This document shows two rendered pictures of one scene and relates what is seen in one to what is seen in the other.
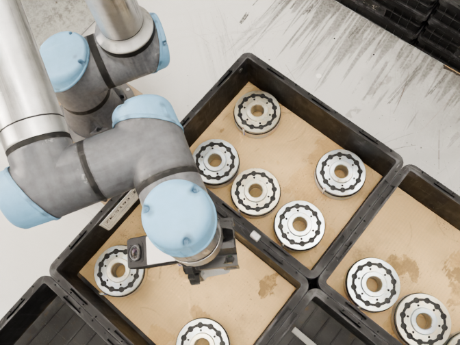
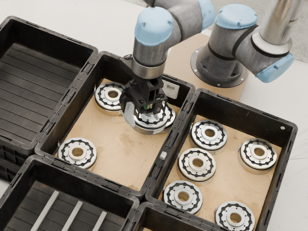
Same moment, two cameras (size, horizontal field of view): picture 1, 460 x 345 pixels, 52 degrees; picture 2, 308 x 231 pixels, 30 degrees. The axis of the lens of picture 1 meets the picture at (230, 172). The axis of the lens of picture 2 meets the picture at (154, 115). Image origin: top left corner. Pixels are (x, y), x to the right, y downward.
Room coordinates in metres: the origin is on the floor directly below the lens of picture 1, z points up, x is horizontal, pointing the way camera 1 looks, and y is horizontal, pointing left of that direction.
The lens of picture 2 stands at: (-0.38, -0.65, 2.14)
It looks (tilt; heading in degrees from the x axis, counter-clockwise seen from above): 52 degrees down; 53
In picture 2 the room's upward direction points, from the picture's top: 11 degrees clockwise
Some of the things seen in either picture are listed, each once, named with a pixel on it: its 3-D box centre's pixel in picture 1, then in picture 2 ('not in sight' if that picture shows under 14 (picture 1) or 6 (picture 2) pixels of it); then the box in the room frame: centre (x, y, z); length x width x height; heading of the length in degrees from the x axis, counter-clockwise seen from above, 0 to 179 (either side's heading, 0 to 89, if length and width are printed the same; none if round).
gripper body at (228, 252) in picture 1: (205, 244); (146, 87); (0.12, 0.06, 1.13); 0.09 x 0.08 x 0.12; 85
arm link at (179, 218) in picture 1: (182, 220); (153, 35); (0.12, 0.06, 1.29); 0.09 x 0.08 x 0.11; 10
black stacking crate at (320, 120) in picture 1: (276, 166); (221, 172); (0.30, -0.10, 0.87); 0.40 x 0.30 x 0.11; 39
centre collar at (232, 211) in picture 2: (341, 171); (235, 218); (0.26, -0.23, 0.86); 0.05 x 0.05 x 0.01
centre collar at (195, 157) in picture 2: (255, 190); (197, 163); (0.25, -0.04, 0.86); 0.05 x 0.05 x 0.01
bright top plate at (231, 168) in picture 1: (215, 161); (209, 134); (0.34, 0.03, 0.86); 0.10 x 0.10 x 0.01
